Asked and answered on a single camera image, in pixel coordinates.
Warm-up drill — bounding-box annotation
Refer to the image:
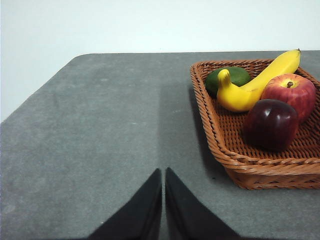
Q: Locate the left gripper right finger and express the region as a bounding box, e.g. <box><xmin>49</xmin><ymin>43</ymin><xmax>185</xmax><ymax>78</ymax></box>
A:
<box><xmin>164</xmin><ymin>166</ymin><xmax>248</xmax><ymax>240</ymax></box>

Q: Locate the green oval fruit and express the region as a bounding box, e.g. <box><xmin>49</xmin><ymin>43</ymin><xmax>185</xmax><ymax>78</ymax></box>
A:
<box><xmin>204</xmin><ymin>66</ymin><xmax>252</xmax><ymax>97</ymax></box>

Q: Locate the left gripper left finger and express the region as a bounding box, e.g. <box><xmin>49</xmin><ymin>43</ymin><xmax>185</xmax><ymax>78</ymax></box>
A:
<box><xmin>87</xmin><ymin>168</ymin><xmax>163</xmax><ymax>240</ymax></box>

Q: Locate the red apple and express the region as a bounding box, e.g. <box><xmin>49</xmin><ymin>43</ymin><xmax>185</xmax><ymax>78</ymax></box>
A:
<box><xmin>260</xmin><ymin>73</ymin><xmax>317</xmax><ymax>125</ymax></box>

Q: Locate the dark red plum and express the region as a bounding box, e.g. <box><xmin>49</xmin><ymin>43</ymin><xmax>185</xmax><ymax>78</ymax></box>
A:
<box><xmin>242</xmin><ymin>98</ymin><xmax>300</xmax><ymax>153</ymax></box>

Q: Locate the yellow banana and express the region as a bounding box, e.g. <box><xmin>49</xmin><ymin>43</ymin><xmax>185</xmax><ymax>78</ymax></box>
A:
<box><xmin>216</xmin><ymin>48</ymin><xmax>302</xmax><ymax>113</ymax></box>

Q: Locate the brown wicker basket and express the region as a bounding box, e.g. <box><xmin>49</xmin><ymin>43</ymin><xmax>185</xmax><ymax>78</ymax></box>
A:
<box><xmin>189</xmin><ymin>58</ymin><xmax>320</xmax><ymax>191</ymax></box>

